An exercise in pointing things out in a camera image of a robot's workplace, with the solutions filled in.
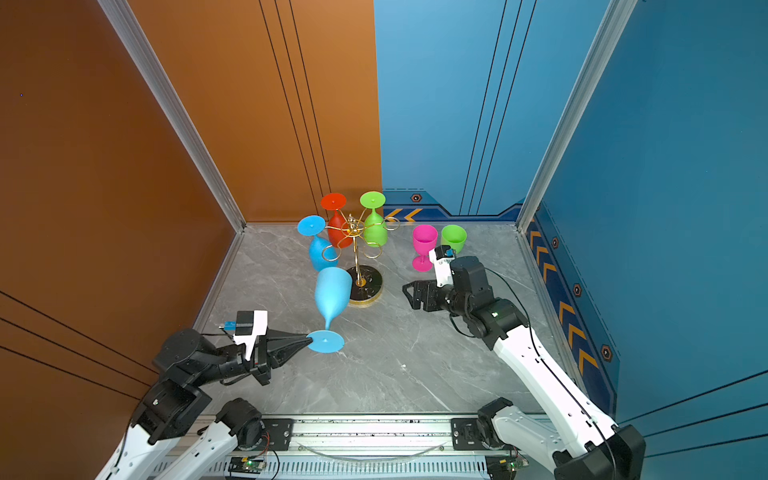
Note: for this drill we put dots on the gold wine glass rack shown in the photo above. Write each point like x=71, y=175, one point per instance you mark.
x=367, y=281

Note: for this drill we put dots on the blue wine glass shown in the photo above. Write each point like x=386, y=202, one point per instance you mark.
x=332, y=296
x=321, y=252

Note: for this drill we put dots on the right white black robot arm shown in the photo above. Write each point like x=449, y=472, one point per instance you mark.
x=582, y=442

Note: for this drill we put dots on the magenta wine glass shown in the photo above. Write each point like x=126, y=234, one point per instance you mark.
x=424, y=239

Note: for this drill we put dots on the left green circuit board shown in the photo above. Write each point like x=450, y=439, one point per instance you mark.
x=245, y=465

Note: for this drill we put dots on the right green circuit board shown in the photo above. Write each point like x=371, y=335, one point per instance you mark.
x=504, y=468

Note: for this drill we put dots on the aluminium corner post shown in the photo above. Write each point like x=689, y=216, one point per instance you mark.
x=600, y=52
x=126, y=25

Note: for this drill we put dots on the left aluminium corner post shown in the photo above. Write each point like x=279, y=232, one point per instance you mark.
x=126, y=25

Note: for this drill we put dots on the red wine glass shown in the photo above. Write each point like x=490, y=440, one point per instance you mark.
x=337, y=225

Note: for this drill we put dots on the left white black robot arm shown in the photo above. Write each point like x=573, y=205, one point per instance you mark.
x=187, y=362

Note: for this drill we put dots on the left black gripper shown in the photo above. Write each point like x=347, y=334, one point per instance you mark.
x=271, y=350

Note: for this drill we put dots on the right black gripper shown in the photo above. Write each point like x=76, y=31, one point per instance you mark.
x=430, y=288

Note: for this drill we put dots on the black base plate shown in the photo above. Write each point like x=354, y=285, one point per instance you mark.
x=472, y=433
x=270, y=434

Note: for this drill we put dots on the aluminium front rail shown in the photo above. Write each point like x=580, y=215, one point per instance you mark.
x=376, y=437

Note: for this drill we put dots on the green circuit board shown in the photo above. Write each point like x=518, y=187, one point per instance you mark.
x=245, y=465
x=504, y=468

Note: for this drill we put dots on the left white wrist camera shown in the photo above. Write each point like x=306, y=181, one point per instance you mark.
x=246, y=329

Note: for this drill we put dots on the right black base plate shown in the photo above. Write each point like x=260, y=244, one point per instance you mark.
x=472, y=433

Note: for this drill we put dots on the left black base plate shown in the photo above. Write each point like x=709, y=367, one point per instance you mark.
x=270, y=434

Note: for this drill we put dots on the green wine glass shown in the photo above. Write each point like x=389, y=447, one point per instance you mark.
x=375, y=232
x=453, y=236

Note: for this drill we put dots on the right aluminium corner post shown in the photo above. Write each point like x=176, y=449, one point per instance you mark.
x=600, y=52

